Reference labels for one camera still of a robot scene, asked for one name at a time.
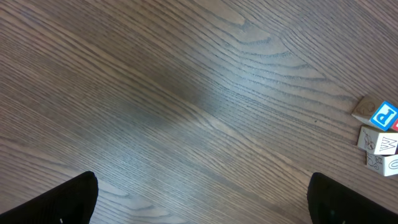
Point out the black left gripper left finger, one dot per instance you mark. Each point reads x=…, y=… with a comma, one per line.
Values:
x=71, y=202

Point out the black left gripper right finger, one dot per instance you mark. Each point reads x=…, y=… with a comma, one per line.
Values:
x=330, y=202

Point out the wooden O block green side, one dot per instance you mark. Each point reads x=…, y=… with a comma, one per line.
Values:
x=384, y=165

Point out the wooden W block green side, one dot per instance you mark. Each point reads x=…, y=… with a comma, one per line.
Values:
x=376, y=141

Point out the red I letter block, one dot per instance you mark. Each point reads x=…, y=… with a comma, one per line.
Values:
x=395, y=125

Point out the blue P letter block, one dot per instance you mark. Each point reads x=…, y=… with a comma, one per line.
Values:
x=376, y=113

